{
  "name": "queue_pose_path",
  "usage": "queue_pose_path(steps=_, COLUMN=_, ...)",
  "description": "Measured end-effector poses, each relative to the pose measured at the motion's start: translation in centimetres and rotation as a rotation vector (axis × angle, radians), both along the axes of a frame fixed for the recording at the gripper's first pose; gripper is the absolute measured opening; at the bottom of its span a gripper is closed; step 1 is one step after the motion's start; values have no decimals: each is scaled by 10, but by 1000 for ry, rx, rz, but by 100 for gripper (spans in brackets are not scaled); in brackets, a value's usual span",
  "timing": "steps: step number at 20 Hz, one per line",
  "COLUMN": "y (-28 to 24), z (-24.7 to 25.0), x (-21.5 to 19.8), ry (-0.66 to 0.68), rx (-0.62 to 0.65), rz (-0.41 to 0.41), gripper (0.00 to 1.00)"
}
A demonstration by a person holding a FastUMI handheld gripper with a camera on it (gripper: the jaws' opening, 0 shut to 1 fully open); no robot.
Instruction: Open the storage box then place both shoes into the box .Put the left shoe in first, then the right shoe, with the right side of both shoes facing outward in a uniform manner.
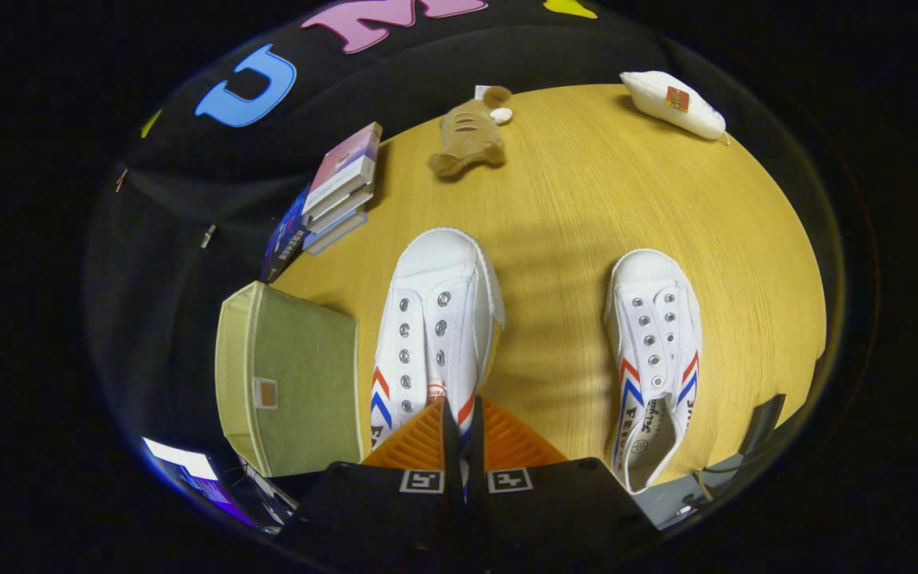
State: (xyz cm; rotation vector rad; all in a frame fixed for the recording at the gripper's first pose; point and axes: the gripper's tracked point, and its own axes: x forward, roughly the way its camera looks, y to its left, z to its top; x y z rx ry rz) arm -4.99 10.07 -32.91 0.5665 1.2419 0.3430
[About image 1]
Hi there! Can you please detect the white canvas shoe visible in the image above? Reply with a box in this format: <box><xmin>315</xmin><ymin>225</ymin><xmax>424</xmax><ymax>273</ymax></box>
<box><xmin>370</xmin><ymin>227</ymin><xmax>506</xmax><ymax>479</ymax></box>
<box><xmin>604</xmin><ymin>249</ymin><xmax>704</xmax><ymax>495</ymax></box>

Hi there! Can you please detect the brown plush toy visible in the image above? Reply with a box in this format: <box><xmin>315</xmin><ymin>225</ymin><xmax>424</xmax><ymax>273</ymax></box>
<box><xmin>427</xmin><ymin>85</ymin><xmax>514</xmax><ymax>178</ymax></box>

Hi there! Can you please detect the white plush toy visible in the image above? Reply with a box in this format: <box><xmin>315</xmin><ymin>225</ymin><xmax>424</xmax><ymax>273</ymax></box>
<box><xmin>620</xmin><ymin>71</ymin><xmax>728</xmax><ymax>143</ymax></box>

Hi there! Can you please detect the pale blue book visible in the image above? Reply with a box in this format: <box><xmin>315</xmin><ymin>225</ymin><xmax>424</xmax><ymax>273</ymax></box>
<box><xmin>304</xmin><ymin>209</ymin><xmax>368</xmax><ymax>256</ymax></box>

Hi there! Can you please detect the lit computer monitor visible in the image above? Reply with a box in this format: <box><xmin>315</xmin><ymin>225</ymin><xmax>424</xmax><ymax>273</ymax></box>
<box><xmin>143</xmin><ymin>437</ymin><xmax>269</xmax><ymax>529</ymax></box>

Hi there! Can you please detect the grey box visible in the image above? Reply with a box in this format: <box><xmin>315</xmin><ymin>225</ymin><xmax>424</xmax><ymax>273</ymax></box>
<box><xmin>634</xmin><ymin>470</ymin><xmax>719</xmax><ymax>531</ymax></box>

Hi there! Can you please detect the white paperback book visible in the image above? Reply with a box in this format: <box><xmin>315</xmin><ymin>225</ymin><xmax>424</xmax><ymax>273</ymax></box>
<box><xmin>304</xmin><ymin>183</ymin><xmax>375</xmax><ymax>234</ymax></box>

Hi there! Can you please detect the dark blue book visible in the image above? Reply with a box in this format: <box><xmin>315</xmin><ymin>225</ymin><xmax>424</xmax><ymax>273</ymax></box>
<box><xmin>261</xmin><ymin>185</ymin><xmax>311</xmax><ymax>284</ymax></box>

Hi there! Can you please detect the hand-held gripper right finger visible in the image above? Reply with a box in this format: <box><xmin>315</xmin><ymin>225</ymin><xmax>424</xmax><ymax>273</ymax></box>
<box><xmin>465</xmin><ymin>395</ymin><xmax>660</xmax><ymax>564</ymax></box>

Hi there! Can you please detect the green fabric storage box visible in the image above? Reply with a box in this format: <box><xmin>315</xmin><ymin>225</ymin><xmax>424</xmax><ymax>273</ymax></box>
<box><xmin>214</xmin><ymin>281</ymin><xmax>362</xmax><ymax>478</ymax></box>

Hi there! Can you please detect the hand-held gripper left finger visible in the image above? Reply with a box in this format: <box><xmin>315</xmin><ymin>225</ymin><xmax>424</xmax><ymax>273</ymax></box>
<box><xmin>278</xmin><ymin>397</ymin><xmax>465</xmax><ymax>565</ymax></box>

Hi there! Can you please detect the pink cover book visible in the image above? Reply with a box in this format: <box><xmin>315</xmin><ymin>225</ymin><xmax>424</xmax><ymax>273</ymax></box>
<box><xmin>302</xmin><ymin>122</ymin><xmax>383</xmax><ymax>214</ymax></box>

